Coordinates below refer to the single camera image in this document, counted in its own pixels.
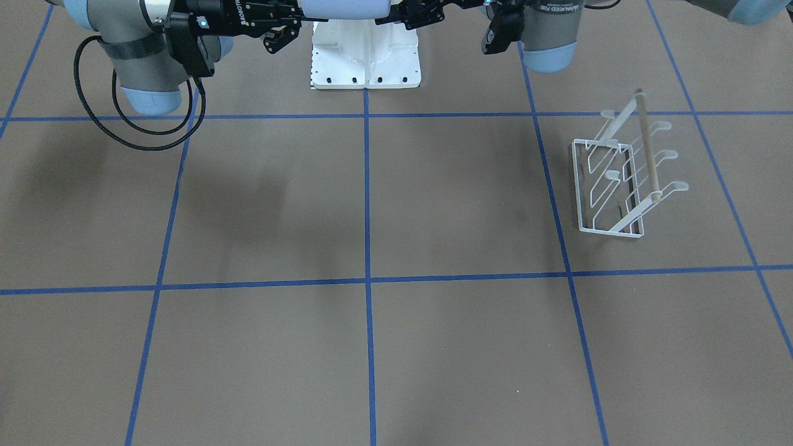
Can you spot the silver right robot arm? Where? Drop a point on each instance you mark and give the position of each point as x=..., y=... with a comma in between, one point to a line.
x=156, y=46

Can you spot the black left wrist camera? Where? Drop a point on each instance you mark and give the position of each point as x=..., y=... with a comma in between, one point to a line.
x=507, y=21

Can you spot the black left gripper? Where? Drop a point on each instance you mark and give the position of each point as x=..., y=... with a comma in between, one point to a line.
x=466, y=12

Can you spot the light blue plastic cup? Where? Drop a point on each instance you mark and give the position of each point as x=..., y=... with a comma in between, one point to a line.
x=346, y=10

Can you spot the white wire cup holder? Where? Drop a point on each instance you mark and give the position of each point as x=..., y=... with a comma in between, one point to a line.
x=615, y=174

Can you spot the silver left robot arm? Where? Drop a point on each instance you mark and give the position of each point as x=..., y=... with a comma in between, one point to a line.
x=549, y=32

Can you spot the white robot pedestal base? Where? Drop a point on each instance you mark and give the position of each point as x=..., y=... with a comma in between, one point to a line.
x=359, y=54

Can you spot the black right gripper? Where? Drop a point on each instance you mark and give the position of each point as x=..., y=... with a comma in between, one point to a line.
x=224, y=21

